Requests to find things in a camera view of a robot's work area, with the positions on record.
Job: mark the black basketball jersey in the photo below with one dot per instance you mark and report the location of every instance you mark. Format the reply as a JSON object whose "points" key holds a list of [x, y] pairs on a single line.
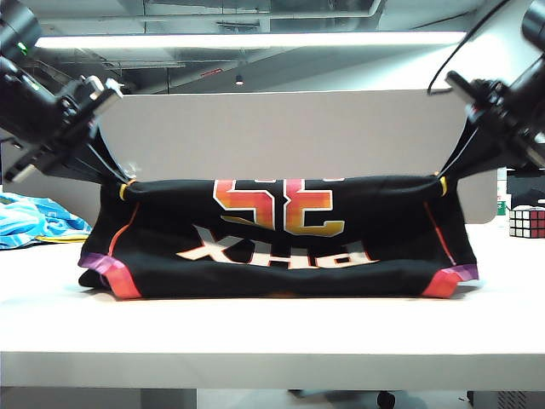
{"points": [[277, 272]]}

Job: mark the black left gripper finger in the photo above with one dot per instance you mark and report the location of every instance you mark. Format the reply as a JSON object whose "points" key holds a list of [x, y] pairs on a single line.
{"points": [[85, 168], [106, 159]]}

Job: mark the yellow cloth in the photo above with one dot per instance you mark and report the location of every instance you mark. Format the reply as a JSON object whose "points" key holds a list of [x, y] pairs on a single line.
{"points": [[64, 238]]}

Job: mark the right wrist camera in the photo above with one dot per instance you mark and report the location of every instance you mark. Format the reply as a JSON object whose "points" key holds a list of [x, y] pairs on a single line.
{"points": [[489, 91]]}

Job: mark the grey cabinet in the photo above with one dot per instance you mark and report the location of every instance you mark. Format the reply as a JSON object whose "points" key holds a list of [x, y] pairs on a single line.
{"points": [[511, 400]]}

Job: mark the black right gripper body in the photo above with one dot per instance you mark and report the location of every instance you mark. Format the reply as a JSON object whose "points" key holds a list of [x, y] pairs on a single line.
{"points": [[494, 106]]}

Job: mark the blue patterned garment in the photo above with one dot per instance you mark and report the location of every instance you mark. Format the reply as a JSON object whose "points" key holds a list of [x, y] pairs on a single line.
{"points": [[25, 221]]}

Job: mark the black chair base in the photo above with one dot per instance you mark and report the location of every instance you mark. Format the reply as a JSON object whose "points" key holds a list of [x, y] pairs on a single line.
{"points": [[385, 400]]}

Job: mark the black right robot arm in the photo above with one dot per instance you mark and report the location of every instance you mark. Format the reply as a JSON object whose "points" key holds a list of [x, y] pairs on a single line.
{"points": [[532, 85]]}

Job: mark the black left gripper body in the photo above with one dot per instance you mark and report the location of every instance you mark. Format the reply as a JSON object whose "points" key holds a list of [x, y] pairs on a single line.
{"points": [[64, 136]]}

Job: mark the grey-brown desk divider panel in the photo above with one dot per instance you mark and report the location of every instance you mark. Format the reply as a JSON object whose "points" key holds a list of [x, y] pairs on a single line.
{"points": [[277, 136]]}

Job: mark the black office chair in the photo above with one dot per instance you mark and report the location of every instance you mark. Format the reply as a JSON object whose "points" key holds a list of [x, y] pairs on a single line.
{"points": [[528, 191]]}

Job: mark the long ceiling light strip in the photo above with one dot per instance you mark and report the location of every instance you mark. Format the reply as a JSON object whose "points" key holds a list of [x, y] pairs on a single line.
{"points": [[255, 39]]}

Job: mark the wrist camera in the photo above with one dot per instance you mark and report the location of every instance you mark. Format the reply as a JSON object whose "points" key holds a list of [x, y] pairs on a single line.
{"points": [[489, 91], [85, 96]]}

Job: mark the clear bottle with green label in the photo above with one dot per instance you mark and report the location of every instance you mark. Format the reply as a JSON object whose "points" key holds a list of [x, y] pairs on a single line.
{"points": [[502, 204]]}

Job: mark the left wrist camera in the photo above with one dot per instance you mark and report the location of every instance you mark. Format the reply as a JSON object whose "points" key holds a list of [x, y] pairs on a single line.
{"points": [[85, 96]]}

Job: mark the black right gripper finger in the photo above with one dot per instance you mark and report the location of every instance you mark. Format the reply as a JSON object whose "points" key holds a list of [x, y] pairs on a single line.
{"points": [[481, 159], [462, 149]]}

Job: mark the rubik's cube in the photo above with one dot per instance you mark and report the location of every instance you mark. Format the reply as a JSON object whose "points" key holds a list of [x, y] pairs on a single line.
{"points": [[526, 222]]}

